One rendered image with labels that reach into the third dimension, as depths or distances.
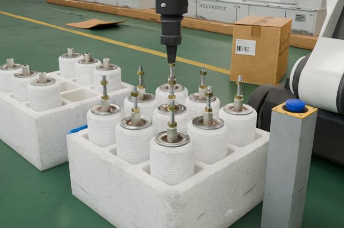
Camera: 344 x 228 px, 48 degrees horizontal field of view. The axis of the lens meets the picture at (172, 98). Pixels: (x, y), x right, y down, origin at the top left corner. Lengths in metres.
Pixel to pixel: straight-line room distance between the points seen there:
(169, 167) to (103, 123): 0.23
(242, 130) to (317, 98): 0.22
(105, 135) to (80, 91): 0.45
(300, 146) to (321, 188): 0.37
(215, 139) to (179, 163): 0.12
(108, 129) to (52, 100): 0.32
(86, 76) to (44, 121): 0.30
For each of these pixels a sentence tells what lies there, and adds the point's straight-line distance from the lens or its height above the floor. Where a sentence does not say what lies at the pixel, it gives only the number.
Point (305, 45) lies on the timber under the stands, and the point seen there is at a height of 0.02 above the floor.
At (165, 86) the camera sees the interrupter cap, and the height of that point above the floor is 0.25.
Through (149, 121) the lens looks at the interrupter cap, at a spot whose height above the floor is 0.25.
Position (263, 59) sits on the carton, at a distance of 1.98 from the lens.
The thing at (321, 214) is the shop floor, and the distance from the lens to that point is 1.09.
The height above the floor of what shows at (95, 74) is 0.24.
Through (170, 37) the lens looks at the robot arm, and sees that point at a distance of 1.03.
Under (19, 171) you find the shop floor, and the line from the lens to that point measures 1.28.
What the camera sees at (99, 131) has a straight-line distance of 0.96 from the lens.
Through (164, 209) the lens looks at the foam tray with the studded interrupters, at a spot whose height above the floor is 0.14.
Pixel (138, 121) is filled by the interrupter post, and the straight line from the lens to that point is 0.89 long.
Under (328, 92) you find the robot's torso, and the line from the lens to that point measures 1.04.
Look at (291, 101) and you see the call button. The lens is 0.84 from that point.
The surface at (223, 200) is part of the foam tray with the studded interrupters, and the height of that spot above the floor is 0.09.
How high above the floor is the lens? 0.62
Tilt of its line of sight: 20 degrees down
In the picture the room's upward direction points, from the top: straight up
